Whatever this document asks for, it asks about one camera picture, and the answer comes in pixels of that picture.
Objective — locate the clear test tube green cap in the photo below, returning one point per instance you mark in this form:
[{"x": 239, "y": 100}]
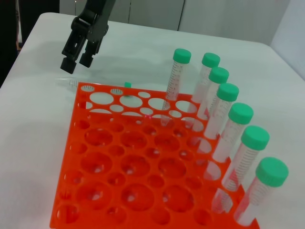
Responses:
[
  {"x": 182, "y": 56},
  {"x": 240, "y": 114},
  {"x": 272, "y": 171},
  {"x": 228, "y": 91},
  {"x": 219, "y": 75},
  {"x": 210, "y": 60},
  {"x": 71, "y": 83},
  {"x": 255, "y": 138}
]

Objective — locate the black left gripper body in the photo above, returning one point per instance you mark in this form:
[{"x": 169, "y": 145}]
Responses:
[{"x": 97, "y": 21}]

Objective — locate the orange plastic test tube rack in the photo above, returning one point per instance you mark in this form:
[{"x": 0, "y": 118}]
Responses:
[{"x": 143, "y": 148}]

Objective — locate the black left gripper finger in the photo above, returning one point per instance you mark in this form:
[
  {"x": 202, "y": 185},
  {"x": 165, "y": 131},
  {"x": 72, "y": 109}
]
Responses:
[
  {"x": 71, "y": 59},
  {"x": 89, "y": 55}
]

